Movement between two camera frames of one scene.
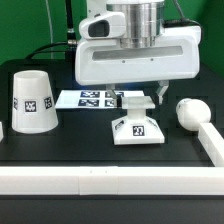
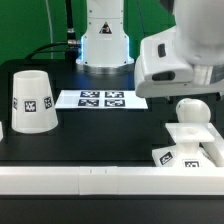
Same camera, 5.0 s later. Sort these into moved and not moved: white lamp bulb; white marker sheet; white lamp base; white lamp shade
Moved: white lamp base
Not moved: white marker sheet; white lamp bulb; white lamp shade
